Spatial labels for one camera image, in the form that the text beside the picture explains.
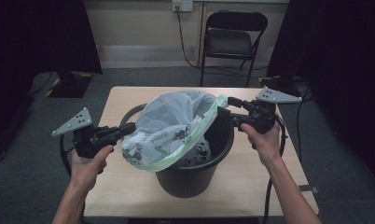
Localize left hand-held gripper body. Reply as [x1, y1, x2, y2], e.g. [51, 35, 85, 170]
[50, 106, 121, 159]

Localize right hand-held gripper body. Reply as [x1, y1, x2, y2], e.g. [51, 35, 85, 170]
[238, 87, 302, 134]

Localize panda print garbage bag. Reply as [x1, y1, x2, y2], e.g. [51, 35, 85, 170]
[120, 90, 229, 173]

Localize dark grey trash bin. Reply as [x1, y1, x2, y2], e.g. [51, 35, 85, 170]
[154, 115, 235, 199]

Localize person's right hand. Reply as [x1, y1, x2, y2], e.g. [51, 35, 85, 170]
[241, 124, 283, 167]

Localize person's left hand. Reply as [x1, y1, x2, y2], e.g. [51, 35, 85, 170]
[69, 145, 115, 191]

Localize black stand base yellow stripes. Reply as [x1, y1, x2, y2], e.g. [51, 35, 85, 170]
[45, 70, 93, 99]

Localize black folding chair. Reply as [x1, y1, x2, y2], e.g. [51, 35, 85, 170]
[201, 9, 269, 88]

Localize grey tape strip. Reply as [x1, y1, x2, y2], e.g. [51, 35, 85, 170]
[298, 184, 320, 194]

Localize black curtain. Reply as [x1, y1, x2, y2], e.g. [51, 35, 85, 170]
[0, 0, 104, 162]
[266, 0, 375, 188]

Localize left hand-held gripper cable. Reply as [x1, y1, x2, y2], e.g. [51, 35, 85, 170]
[59, 133, 88, 224]

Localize hand-held gripper cable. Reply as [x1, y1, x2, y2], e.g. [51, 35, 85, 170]
[261, 113, 288, 224]
[59, 133, 88, 224]

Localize thin black floor cable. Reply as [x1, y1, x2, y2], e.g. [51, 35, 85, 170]
[28, 72, 54, 97]

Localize right hand-held gripper cable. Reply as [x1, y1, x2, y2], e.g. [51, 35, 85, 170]
[261, 113, 288, 224]

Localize white wall power outlet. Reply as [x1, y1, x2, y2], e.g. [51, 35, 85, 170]
[172, 0, 194, 13]

